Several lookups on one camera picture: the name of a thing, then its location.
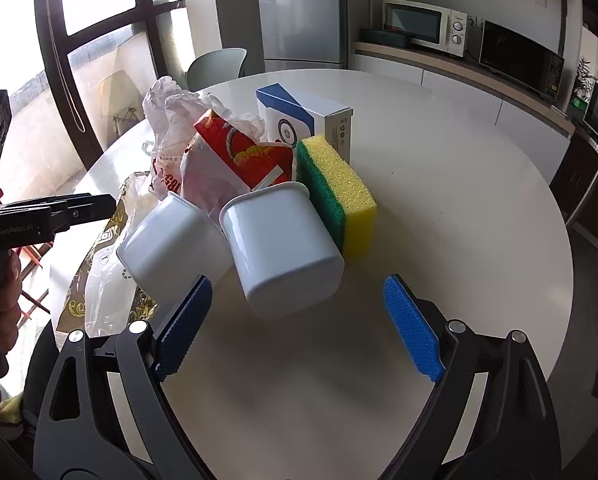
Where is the blue and white cardboard box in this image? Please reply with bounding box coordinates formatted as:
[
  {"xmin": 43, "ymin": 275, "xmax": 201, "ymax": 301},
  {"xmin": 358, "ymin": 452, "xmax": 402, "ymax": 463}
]
[{"xmin": 255, "ymin": 83, "xmax": 354, "ymax": 163}]

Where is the green potted plant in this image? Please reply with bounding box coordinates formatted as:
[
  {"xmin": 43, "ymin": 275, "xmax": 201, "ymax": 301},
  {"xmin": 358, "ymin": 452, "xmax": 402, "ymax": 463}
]
[{"xmin": 571, "ymin": 57, "xmax": 598, "ymax": 111}]

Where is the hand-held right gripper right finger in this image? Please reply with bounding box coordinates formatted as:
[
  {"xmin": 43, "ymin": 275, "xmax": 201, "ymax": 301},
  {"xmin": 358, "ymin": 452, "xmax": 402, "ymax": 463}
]
[{"xmin": 383, "ymin": 274, "xmax": 564, "ymax": 480}]

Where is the red snack packet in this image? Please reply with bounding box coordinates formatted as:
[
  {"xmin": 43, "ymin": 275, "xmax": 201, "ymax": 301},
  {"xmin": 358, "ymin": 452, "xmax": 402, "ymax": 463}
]
[{"xmin": 194, "ymin": 109, "xmax": 296, "ymax": 192}]

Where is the black window frame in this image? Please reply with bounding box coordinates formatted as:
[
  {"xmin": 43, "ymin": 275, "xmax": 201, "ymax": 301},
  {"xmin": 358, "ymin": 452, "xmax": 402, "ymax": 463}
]
[{"xmin": 0, "ymin": 0, "xmax": 195, "ymax": 171}]

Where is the white plastic bag red print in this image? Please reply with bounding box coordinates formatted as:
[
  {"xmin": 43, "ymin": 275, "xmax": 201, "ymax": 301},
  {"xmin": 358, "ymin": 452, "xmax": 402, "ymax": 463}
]
[{"xmin": 142, "ymin": 76, "xmax": 267, "ymax": 218}]

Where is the clear bag with gold print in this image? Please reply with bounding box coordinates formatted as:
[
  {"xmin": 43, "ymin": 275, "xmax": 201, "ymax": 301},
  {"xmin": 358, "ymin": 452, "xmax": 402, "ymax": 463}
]
[{"xmin": 54, "ymin": 172, "xmax": 165, "ymax": 343}]

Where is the red metal rack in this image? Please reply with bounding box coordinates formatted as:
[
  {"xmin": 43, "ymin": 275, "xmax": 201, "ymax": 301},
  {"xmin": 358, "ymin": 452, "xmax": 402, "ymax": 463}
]
[{"xmin": 0, "ymin": 187, "xmax": 52, "ymax": 323}]

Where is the silver refrigerator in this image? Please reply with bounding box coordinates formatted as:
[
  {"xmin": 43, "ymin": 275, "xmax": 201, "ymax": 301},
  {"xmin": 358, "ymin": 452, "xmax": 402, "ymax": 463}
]
[{"xmin": 255, "ymin": 0, "xmax": 349, "ymax": 72}]

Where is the yellow and green sponge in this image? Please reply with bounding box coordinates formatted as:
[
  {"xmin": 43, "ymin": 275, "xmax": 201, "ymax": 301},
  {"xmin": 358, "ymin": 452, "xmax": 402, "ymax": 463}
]
[{"xmin": 295, "ymin": 135, "xmax": 378, "ymax": 262}]

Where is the grey plastic chair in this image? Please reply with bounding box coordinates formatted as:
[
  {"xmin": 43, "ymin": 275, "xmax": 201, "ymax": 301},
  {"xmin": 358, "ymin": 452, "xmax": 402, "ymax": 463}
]
[{"xmin": 185, "ymin": 48, "xmax": 248, "ymax": 92}]

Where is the dark wooden cabinet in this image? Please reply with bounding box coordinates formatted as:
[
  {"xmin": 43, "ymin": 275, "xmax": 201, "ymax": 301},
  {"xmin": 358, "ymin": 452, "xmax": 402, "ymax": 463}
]
[{"xmin": 549, "ymin": 125, "xmax": 598, "ymax": 261}]

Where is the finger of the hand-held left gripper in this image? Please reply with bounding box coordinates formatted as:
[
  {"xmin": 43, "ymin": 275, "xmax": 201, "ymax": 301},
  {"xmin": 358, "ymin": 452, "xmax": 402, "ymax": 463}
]
[{"xmin": 44, "ymin": 193, "xmax": 116, "ymax": 235}]

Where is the white microwave oven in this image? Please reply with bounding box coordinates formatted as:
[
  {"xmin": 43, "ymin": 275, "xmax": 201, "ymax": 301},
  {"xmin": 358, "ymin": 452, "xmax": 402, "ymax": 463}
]
[{"xmin": 383, "ymin": 0, "xmax": 468, "ymax": 58}]

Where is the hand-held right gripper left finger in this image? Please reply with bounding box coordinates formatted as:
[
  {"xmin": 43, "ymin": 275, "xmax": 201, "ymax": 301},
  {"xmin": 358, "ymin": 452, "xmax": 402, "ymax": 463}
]
[{"xmin": 33, "ymin": 275, "xmax": 215, "ymax": 480}]

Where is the white plastic cup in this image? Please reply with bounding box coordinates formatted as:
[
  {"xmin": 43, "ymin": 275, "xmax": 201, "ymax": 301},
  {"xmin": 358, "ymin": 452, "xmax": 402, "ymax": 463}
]
[
  {"xmin": 116, "ymin": 191, "xmax": 237, "ymax": 305},
  {"xmin": 219, "ymin": 181, "xmax": 346, "ymax": 320}
]

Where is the black microwave oven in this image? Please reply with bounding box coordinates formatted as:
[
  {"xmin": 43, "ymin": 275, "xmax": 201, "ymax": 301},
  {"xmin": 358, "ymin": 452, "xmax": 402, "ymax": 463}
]
[{"xmin": 479, "ymin": 20, "xmax": 566, "ymax": 102}]

